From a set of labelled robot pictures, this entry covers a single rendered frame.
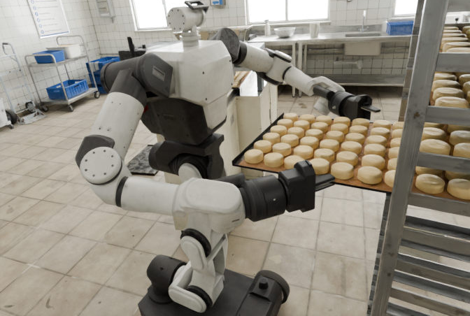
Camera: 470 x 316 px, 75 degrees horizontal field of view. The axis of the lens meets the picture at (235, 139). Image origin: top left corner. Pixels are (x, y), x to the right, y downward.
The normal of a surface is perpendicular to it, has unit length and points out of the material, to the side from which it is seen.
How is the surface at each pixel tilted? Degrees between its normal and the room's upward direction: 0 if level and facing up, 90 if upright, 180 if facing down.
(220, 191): 29
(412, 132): 90
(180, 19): 90
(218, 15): 90
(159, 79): 80
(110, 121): 37
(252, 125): 90
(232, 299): 0
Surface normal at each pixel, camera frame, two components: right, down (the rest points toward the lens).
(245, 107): -0.22, 0.43
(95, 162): 0.05, -0.48
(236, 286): -0.07, -0.90
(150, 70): 0.89, -0.06
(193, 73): 0.31, 0.31
